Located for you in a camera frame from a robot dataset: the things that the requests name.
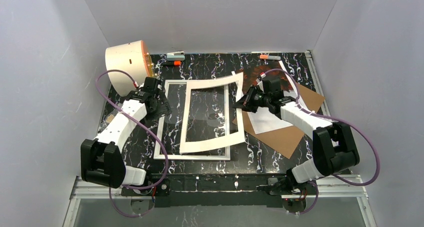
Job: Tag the brown cardboard backing board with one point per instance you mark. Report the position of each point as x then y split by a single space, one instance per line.
286 140

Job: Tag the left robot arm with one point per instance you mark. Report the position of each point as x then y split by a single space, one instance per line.
101 158

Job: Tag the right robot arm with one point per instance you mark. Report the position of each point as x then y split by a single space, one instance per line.
334 147

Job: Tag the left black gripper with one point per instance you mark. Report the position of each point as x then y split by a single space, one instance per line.
159 105

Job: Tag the black orange marker pen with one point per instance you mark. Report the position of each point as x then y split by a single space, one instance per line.
171 63

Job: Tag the red autumn photo print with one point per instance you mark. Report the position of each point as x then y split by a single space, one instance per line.
263 121

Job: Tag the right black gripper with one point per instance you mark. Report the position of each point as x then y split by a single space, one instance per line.
251 100

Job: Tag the cream cylindrical drum device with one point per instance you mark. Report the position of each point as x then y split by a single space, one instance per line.
133 58

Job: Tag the aluminium rail front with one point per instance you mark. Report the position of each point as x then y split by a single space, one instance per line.
233 183

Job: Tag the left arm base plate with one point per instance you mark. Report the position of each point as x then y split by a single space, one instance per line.
155 187

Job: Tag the orange grey utility knife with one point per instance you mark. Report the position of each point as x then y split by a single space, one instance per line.
270 57

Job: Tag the white mat board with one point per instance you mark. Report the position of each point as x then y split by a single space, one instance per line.
218 142

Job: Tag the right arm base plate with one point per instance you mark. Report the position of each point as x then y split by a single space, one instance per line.
278 186

